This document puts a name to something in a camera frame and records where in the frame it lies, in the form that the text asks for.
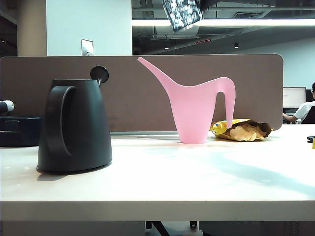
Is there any computer monitor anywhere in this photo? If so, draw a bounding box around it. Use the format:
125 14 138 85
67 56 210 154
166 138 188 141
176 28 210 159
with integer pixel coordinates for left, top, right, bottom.
283 87 307 108

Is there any desk cable grommet strip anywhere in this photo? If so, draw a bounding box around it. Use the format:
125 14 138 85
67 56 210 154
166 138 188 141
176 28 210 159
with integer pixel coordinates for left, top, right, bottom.
110 131 183 143

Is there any person in white shirt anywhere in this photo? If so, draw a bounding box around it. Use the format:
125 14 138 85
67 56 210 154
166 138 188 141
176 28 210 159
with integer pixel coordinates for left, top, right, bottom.
282 82 315 125

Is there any black electric kettle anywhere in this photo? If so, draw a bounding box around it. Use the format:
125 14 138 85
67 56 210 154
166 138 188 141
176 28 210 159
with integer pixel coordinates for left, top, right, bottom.
36 65 113 174

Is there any pink plastic watering can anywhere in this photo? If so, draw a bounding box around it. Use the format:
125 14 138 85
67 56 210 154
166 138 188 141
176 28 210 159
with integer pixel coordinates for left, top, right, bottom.
137 57 236 145

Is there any white and dark cylinder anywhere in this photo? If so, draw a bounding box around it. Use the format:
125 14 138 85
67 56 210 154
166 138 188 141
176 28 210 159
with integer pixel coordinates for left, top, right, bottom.
0 99 15 115

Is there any brown desk divider panel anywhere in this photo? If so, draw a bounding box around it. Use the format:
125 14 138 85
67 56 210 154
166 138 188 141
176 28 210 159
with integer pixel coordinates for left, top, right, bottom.
0 53 284 132

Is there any yellow potato chip bag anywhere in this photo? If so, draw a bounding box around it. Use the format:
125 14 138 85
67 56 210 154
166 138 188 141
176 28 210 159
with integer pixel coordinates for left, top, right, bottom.
209 118 273 143

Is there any ceiling light strip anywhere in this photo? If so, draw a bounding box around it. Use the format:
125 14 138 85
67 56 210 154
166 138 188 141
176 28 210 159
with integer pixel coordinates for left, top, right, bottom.
131 19 315 27

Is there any black box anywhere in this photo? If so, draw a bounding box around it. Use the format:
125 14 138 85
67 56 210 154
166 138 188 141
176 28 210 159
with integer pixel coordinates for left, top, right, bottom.
0 116 44 148

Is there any dark glass cup with handle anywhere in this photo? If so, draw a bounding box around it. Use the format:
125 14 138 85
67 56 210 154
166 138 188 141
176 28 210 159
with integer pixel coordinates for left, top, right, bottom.
161 0 204 32

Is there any black office chair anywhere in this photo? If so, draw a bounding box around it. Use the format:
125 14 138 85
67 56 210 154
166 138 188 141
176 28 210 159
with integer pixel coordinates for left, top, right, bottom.
302 106 315 125

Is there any silver wall plate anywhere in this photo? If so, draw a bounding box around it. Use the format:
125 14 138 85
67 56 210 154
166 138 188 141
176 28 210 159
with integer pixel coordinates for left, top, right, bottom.
81 38 94 56

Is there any black table leg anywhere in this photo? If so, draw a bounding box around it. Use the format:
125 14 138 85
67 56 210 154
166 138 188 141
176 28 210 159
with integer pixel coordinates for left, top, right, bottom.
144 221 170 236

